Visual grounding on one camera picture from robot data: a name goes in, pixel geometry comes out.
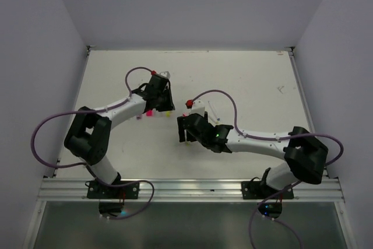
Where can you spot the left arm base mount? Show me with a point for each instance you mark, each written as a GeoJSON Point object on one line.
{"type": "Point", "coordinates": [111, 199]}

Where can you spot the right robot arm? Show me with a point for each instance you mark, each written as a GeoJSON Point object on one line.
{"type": "Point", "coordinates": [303, 155]}

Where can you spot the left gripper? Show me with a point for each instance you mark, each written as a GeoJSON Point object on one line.
{"type": "Point", "coordinates": [169, 105]}

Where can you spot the aluminium front rail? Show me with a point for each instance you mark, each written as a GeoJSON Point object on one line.
{"type": "Point", "coordinates": [76, 189]}

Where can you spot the white blue marker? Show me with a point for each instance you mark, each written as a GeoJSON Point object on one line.
{"type": "Point", "coordinates": [214, 111]}

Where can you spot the pink highlighter cap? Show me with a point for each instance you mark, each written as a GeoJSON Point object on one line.
{"type": "Point", "coordinates": [149, 113]}

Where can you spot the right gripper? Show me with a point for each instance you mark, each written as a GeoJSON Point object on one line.
{"type": "Point", "coordinates": [181, 129]}

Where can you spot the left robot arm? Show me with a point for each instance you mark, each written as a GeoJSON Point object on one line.
{"type": "Point", "coordinates": [89, 134]}

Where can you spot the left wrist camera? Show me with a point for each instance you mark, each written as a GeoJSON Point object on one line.
{"type": "Point", "coordinates": [165, 74]}

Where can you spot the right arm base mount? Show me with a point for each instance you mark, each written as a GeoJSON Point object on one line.
{"type": "Point", "coordinates": [255, 189]}

